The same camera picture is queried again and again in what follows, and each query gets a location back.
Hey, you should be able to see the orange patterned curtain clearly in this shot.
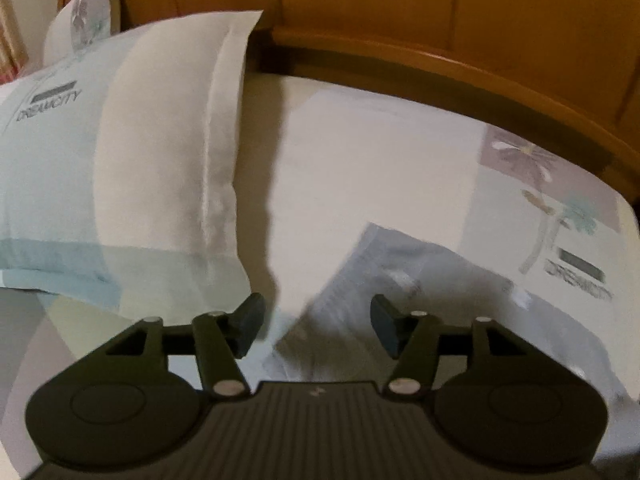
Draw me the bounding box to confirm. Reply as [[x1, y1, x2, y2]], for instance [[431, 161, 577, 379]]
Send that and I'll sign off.
[[0, 0, 31, 81]]

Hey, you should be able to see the grey pajama top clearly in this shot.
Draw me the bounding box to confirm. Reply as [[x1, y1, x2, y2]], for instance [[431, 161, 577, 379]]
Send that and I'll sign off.
[[265, 222, 628, 411]]

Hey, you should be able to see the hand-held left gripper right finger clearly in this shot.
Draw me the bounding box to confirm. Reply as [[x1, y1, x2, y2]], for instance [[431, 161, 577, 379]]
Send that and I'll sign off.
[[370, 295, 526, 400]]

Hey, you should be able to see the wooden headboard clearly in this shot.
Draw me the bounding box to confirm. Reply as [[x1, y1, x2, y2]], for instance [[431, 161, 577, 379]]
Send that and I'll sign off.
[[110, 0, 640, 201]]

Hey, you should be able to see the checked pillow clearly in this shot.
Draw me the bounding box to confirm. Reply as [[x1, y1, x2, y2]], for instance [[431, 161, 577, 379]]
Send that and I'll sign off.
[[0, 9, 266, 316]]

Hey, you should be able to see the floral pillow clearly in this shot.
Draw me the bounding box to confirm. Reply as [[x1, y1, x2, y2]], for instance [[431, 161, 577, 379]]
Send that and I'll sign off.
[[42, 0, 113, 68]]

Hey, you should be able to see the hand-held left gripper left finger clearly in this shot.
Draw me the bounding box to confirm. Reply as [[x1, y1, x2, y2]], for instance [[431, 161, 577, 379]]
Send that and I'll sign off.
[[105, 293, 266, 400]]

